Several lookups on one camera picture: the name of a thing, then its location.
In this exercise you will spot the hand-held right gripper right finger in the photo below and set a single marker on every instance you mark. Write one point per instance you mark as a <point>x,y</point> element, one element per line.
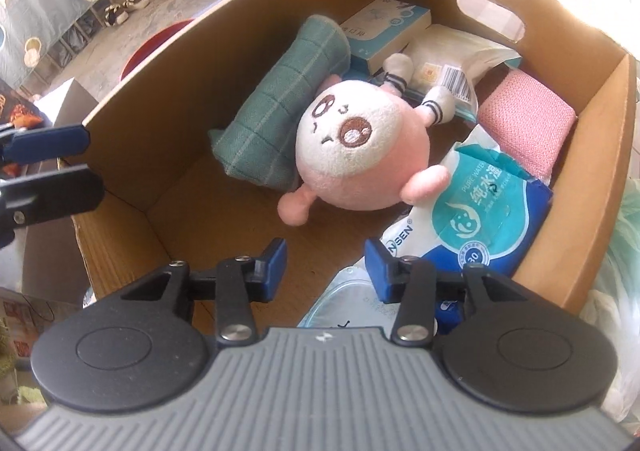
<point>376,266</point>

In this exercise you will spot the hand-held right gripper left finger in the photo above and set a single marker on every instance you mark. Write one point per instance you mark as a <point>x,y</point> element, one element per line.
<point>276,263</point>

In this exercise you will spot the pink sponge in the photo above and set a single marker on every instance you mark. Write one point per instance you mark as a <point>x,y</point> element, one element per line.
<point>525,116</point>

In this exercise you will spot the light blue clear packet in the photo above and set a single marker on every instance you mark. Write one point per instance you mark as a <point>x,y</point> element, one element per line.
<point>345,301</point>

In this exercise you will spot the pink round plush toy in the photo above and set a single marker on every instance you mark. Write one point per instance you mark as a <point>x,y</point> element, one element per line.
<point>360,146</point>

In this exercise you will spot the red plastic basin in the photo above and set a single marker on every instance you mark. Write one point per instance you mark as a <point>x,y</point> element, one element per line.
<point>150,46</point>

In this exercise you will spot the teal bandage box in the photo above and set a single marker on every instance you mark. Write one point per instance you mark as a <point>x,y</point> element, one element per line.
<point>390,26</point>

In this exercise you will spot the green plaid cloth roll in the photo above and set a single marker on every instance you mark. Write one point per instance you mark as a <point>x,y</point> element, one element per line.
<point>280,106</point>

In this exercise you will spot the brown cardboard box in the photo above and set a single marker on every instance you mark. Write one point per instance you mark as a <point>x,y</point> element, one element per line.
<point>175,106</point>

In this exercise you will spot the blue wet wipes pack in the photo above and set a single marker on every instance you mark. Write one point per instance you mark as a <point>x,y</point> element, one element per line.
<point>475,216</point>

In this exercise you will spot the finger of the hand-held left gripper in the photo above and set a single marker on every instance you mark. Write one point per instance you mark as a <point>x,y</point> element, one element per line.
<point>50,143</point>
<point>60,193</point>

